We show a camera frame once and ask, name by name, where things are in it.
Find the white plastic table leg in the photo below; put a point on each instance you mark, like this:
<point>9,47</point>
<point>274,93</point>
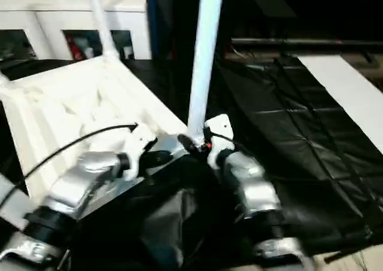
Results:
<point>13,199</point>
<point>206,58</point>
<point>4,79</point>
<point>101,19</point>

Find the white plastic table top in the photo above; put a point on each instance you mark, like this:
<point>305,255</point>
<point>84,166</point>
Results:
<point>74,97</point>

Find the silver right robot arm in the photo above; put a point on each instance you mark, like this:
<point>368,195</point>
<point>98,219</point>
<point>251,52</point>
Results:
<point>257,187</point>

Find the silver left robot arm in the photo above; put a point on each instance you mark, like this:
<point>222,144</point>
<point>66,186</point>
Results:
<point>89,169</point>

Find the black mat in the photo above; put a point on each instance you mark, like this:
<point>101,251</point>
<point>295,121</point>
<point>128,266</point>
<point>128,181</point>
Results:
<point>299,148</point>

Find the black case with gold label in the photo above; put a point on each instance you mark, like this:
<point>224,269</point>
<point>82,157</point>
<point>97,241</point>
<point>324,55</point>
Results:
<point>176,19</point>

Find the red white small bottle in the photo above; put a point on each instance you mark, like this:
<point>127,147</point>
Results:
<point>74,48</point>

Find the black long bar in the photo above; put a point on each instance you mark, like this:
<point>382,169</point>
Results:
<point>299,41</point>

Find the white flat sheet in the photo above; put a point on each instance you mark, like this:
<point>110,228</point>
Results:
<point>344,85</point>

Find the white cabinet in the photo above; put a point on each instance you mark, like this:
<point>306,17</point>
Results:
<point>74,16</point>

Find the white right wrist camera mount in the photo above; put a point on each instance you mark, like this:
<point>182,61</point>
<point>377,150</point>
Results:
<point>221,127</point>

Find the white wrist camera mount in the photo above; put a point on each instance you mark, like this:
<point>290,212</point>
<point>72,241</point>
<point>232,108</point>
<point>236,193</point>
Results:
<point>221,127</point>
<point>140,136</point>

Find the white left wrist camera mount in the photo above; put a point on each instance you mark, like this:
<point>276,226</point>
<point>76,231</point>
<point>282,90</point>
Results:
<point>140,136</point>

